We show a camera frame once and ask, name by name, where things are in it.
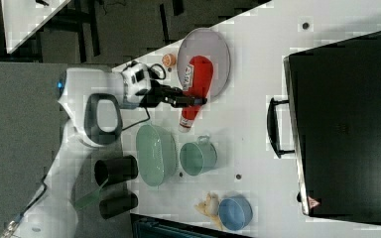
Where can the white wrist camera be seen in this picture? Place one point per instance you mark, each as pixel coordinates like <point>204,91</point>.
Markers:
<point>137,82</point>

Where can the lavender round plate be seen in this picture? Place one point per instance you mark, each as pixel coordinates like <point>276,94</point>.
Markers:
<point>211,45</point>

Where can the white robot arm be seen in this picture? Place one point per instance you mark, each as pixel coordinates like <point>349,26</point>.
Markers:
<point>92,99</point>

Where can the red ketchup bottle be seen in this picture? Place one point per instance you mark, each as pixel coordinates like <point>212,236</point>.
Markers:
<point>198,77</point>

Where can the green oval strainer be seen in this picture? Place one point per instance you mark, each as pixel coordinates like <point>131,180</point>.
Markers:
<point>156,154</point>

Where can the black toaster oven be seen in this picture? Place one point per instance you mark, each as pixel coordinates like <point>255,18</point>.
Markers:
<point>334,99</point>

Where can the green spatula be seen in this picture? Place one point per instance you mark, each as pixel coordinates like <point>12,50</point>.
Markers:
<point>89,198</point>

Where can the yellow banana peel toy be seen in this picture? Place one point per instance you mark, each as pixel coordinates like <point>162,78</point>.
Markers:
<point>209,208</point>

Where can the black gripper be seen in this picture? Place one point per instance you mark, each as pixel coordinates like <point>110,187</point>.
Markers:
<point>160,93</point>

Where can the orange slice toy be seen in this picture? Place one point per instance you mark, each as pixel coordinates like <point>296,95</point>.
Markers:
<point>169,60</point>

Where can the green mug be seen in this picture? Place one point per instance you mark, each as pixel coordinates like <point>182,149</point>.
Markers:
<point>198,157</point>

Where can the blue bowl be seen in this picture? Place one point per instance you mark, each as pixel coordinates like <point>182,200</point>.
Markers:
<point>235,212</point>

